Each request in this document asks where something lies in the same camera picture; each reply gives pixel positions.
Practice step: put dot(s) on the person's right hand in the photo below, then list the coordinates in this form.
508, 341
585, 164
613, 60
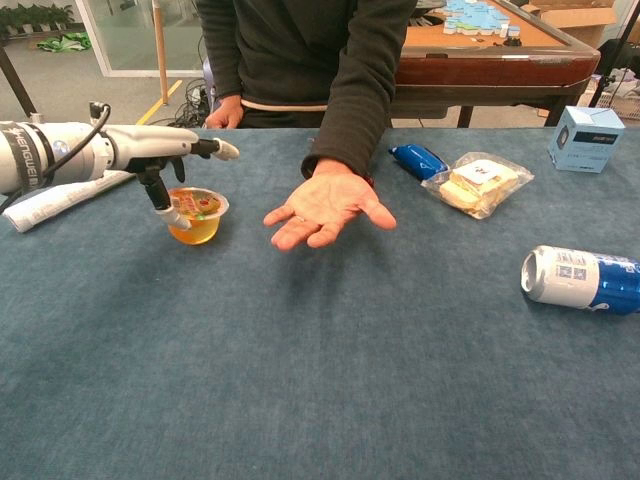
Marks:
227, 115

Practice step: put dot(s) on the blue and white can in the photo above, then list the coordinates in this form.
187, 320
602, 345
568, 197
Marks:
575, 280

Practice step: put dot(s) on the brown wooden game table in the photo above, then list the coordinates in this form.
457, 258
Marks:
500, 67

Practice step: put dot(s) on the cardboard box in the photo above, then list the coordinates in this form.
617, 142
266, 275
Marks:
575, 22

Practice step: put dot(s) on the glass partition frame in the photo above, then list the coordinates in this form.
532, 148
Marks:
100, 50

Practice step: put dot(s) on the person's left forearm dark sleeve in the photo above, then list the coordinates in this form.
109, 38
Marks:
345, 135

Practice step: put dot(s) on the black slanted stand leg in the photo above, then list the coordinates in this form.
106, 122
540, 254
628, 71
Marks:
17, 82

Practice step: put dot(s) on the wooden pole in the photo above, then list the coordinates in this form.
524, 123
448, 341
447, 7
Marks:
161, 50

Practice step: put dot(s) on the blue-grey stool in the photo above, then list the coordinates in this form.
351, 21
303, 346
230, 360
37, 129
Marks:
210, 85

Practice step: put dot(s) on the person's left hand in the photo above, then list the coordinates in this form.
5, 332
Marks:
330, 205

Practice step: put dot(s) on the green fabric pile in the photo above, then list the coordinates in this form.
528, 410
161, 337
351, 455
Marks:
65, 42

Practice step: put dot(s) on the clear bag of bread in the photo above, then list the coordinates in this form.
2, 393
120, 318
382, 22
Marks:
480, 187

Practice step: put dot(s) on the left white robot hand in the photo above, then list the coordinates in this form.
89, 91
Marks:
155, 145

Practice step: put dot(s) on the blue snack packet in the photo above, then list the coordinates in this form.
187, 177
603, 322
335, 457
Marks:
417, 160

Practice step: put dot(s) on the blue puzzle map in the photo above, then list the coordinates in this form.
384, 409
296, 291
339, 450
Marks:
475, 15

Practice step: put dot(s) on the person's right forearm dark sleeve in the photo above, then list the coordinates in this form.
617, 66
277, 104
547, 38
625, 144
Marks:
220, 65

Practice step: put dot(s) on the blue table cloth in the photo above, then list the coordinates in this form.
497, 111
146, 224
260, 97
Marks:
300, 360

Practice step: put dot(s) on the black tripod stand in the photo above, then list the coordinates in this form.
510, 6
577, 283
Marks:
612, 60

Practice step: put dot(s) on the light blue carton box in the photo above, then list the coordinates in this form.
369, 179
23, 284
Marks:
585, 145

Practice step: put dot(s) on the white rolled paper tube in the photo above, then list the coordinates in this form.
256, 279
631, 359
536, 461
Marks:
55, 202

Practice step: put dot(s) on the potted green plants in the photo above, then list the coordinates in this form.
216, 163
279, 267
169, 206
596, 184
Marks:
35, 17

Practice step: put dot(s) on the person's torso dark sweater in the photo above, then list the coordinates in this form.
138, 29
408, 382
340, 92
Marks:
285, 50

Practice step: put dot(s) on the yellow jelly cup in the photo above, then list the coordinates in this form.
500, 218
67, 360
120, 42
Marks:
197, 230

